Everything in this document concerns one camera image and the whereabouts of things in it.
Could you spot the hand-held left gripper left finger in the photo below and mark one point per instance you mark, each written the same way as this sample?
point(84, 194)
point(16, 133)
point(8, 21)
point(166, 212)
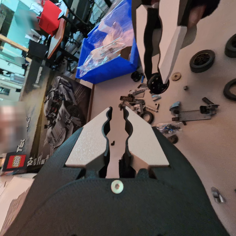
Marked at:
point(88, 145)

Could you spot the black monitor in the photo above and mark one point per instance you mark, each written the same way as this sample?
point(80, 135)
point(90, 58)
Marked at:
point(37, 48)

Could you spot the clear plastic bag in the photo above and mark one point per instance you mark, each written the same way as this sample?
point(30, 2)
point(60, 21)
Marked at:
point(108, 40)

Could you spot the pile of lego parts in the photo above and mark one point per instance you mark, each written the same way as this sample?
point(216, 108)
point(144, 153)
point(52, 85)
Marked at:
point(138, 103)

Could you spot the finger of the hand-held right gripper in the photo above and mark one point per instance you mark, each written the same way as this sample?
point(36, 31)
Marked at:
point(150, 36)
point(173, 53)

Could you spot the lego car set box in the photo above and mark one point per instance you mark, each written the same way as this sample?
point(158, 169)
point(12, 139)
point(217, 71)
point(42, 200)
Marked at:
point(60, 114)

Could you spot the grey lego chassis assembly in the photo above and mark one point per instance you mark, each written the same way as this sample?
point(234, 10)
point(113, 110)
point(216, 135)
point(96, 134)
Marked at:
point(193, 114)

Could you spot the black office chair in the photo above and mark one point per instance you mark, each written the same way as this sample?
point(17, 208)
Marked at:
point(81, 11)

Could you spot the clear bag of small parts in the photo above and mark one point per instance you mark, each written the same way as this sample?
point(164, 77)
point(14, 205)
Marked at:
point(169, 128)

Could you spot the person's right hand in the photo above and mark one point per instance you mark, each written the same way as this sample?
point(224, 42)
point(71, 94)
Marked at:
point(197, 15)

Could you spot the blue plastic bin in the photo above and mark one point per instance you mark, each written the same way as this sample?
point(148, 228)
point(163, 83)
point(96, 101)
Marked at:
point(110, 70)

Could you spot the lego wheel with tire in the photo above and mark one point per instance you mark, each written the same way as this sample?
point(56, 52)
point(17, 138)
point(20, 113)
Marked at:
point(201, 61)

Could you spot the black lego wheel rim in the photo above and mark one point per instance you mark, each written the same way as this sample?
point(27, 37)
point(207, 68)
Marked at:
point(156, 85)
point(135, 76)

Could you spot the silver lego panel piece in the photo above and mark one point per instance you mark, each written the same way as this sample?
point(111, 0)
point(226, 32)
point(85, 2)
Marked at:
point(218, 195)

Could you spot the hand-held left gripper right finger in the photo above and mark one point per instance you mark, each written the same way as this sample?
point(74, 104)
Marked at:
point(145, 145)

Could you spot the dark lego disc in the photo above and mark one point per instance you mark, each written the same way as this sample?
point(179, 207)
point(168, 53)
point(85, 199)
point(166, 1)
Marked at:
point(173, 139)

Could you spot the black lego tire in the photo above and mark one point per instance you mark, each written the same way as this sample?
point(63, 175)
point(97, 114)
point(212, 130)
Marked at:
point(231, 46)

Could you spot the blue lego pin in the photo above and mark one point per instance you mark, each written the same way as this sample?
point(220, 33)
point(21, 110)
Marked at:
point(143, 78)

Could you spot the wooden railing beam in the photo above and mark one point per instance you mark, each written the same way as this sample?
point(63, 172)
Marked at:
point(12, 43)

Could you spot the wooden edged desk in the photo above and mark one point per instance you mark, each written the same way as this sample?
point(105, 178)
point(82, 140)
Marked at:
point(57, 36)

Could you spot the brown lego disc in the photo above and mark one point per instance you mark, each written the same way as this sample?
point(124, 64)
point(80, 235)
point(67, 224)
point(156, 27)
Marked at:
point(176, 76)

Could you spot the white printed cardboard box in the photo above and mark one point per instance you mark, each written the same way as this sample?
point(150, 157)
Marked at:
point(11, 193)

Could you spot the red chair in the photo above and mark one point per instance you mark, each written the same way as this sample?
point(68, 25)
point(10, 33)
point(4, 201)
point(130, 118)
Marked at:
point(49, 16)

